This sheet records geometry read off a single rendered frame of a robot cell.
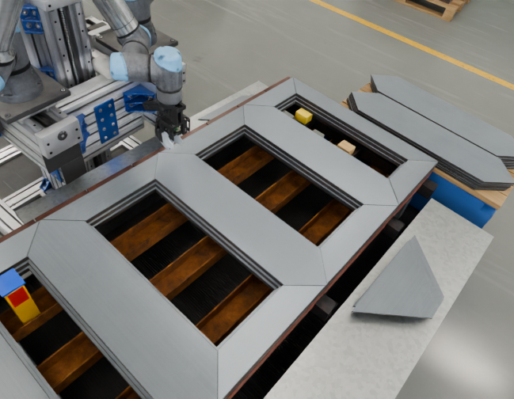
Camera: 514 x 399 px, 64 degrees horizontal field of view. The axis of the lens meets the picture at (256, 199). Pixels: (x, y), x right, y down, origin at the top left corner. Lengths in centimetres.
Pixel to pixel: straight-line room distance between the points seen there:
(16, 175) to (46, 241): 120
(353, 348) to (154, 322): 57
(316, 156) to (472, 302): 136
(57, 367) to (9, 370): 19
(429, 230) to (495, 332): 102
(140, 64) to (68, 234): 53
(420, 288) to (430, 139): 71
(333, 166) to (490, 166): 66
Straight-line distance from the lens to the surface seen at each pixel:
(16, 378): 116
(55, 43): 166
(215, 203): 136
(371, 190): 154
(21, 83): 149
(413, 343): 138
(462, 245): 169
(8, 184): 247
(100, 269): 124
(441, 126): 201
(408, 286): 142
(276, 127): 167
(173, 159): 150
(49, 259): 129
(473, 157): 191
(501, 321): 261
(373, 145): 176
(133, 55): 124
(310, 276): 124
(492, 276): 275
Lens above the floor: 189
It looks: 48 degrees down
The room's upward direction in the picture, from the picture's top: 10 degrees clockwise
